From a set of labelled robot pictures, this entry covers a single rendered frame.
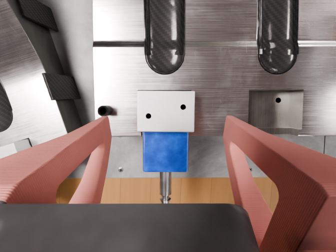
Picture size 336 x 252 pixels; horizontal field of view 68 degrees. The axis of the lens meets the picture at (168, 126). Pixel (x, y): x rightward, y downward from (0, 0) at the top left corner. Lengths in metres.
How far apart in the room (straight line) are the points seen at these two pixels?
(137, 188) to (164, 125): 0.16
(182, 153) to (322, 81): 0.15
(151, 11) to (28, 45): 0.13
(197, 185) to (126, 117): 0.16
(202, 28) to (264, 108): 0.11
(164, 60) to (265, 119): 0.13
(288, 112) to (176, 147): 0.13
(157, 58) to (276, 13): 0.12
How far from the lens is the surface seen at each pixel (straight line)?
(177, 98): 0.21
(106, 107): 0.23
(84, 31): 0.36
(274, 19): 0.28
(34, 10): 0.34
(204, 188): 0.36
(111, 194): 0.37
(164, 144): 0.23
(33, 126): 0.32
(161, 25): 0.26
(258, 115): 0.29
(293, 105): 0.29
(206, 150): 0.34
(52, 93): 0.30
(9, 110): 0.33
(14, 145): 0.30
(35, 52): 0.31
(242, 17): 0.27
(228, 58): 0.25
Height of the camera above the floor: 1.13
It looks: 85 degrees down
